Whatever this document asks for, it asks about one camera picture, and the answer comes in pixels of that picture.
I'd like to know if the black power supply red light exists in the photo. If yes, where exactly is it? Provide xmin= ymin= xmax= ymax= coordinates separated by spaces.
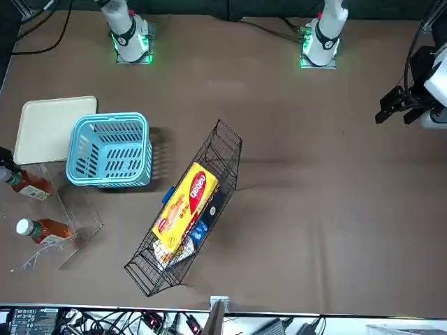
xmin=141 ymin=311 xmax=165 ymax=331

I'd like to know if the white orange cracker box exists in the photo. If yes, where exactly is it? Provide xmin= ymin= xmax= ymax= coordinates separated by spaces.
xmin=152 ymin=239 xmax=196 ymax=271

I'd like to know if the yellow red wafer box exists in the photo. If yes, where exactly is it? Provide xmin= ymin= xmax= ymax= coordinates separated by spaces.
xmin=152 ymin=162 xmax=219 ymax=255

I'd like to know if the black base cable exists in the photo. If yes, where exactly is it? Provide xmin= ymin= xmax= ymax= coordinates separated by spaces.
xmin=240 ymin=16 xmax=305 ymax=40

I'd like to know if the grey finned power supply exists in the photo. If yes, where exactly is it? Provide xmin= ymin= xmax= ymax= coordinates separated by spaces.
xmin=249 ymin=316 xmax=293 ymax=335

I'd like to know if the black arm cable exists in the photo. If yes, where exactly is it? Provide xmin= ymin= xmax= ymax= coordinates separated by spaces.
xmin=404 ymin=0 xmax=444 ymax=91
xmin=10 ymin=0 xmax=74 ymax=57

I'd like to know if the black power brick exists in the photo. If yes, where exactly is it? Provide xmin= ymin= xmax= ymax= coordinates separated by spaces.
xmin=295 ymin=318 xmax=328 ymax=335

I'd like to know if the black wire snack shelf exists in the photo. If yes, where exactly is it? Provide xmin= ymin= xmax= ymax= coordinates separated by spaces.
xmin=124 ymin=119 xmax=244 ymax=298

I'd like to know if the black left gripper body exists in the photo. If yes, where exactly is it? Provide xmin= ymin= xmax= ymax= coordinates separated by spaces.
xmin=401 ymin=45 xmax=437 ymax=109

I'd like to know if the cream plastic tray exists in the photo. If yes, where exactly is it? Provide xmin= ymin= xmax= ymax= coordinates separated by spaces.
xmin=13 ymin=96 xmax=98 ymax=165

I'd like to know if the small black module red light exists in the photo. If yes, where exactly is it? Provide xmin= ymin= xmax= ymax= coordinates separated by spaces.
xmin=184 ymin=315 xmax=204 ymax=335

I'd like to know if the light blue plastic basket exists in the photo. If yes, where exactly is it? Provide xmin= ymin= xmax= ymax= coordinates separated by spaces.
xmin=65 ymin=112 xmax=154 ymax=189

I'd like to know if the aluminium camera post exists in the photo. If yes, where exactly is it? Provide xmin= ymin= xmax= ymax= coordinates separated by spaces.
xmin=204 ymin=295 xmax=231 ymax=335

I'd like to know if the black labelled power supply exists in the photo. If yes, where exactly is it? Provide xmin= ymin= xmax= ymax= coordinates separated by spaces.
xmin=6 ymin=306 xmax=59 ymax=335

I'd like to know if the clear acrylic beverage shelf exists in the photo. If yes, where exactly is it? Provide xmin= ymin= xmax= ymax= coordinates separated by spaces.
xmin=20 ymin=162 xmax=105 ymax=271

